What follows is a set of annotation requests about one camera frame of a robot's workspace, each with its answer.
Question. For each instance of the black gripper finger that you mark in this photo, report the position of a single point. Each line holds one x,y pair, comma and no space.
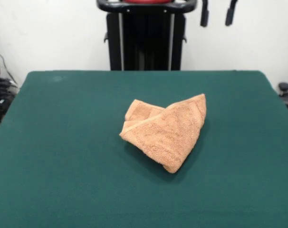
231,13
205,13

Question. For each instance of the tan terry towel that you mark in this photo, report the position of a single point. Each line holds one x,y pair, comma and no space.
163,133

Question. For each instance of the black chair base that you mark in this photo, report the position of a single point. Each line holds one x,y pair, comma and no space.
284,86

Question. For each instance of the dark green tablecloth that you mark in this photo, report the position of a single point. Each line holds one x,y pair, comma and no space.
63,142

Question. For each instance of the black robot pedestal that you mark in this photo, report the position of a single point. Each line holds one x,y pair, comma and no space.
146,35

